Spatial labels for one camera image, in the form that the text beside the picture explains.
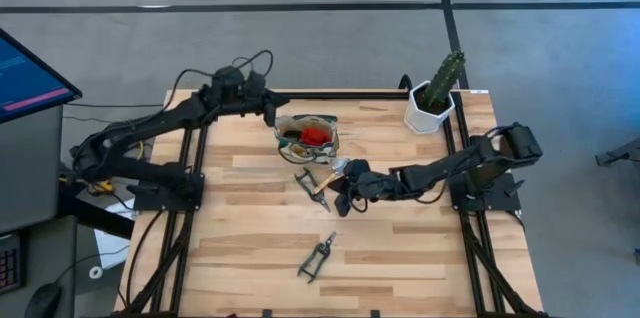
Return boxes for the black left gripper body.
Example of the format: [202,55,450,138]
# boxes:
[234,88,279,128]

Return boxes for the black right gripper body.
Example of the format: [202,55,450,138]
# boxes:
[348,159,404,202]

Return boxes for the green pruning shears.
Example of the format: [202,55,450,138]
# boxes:
[293,167,333,213]

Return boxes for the beige green canvas garden bag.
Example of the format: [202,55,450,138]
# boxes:
[273,113,342,166]

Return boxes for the red black gardening glove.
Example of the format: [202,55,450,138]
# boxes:
[298,126,333,148]

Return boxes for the black pruning shears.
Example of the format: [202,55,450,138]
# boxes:
[297,230,338,285]

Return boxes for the white plant pot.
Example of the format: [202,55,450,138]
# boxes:
[403,79,457,136]

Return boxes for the green cactus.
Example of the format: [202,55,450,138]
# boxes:
[422,49,467,110]

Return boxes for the yellow clamp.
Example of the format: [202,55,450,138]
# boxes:
[87,156,117,196]

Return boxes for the white paper sheet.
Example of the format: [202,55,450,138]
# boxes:
[92,197,135,271]

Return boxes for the computer monitor blue screen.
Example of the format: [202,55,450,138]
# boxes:
[0,27,84,125]

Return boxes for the dark chair base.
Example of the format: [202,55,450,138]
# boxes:
[593,136,640,169]

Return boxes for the black keyboard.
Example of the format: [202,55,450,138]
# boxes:
[0,231,27,295]

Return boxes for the black computer mouse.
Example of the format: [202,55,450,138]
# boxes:
[23,282,63,318]

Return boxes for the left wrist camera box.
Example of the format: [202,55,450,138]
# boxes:
[243,69,268,94]

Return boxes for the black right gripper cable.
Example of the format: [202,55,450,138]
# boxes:
[348,177,451,215]

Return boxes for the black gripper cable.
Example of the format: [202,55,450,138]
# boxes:
[169,49,275,109]
[348,177,451,215]

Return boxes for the black table frame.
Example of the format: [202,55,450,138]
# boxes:
[112,77,549,318]

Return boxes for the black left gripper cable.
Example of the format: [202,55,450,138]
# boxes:
[169,49,275,109]

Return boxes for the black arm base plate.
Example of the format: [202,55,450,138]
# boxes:
[449,172,522,213]
[132,171,206,212]

